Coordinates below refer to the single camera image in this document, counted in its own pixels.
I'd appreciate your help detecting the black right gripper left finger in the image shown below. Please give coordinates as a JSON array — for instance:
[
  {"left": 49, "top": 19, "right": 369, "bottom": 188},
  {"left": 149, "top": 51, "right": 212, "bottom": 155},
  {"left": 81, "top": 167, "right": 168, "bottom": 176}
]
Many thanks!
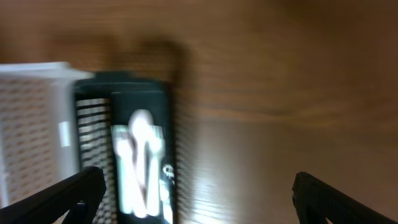
[{"left": 1, "top": 166, "right": 106, "bottom": 224}]

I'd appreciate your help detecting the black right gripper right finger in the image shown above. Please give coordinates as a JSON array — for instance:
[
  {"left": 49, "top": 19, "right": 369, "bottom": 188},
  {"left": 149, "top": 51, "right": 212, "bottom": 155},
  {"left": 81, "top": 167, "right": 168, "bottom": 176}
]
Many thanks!
[{"left": 292, "top": 172, "right": 397, "bottom": 224}]

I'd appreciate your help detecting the pale green plastic fork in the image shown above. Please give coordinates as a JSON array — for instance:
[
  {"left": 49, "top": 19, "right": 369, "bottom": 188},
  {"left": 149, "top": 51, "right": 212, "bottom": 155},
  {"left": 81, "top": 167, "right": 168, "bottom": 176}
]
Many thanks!
[{"left": 111, "top": 125, "right": 133, "bottom": 214}]

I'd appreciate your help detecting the white plastic spoon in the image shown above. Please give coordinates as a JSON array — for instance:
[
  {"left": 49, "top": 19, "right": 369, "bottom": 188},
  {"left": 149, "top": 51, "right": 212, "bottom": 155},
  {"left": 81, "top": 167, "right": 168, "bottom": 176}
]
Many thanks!
[{"left": 129, "top": 109, "right": 153, "bottom": 201}]

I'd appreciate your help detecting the white plastic fork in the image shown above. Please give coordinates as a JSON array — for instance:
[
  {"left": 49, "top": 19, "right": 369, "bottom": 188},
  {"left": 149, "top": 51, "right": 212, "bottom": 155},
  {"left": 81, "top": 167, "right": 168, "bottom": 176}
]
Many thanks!
[{"left": 146, "top": 126, "right": 165, "bottom": 217}]

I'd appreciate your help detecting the black plastic basket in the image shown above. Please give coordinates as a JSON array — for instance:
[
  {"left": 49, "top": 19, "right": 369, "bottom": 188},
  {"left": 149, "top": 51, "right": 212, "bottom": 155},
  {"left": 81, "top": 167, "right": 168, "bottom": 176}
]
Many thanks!
[{"left": 73, "top": 72, "right": 177, "bottom": 224}]

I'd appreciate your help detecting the clear plastic basket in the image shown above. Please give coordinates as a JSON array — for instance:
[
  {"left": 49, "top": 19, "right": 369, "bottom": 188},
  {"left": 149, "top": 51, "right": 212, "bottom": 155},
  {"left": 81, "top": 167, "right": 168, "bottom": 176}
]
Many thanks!
[{"left": 1, "top": 62, "right": 93, "bottom": 207}]

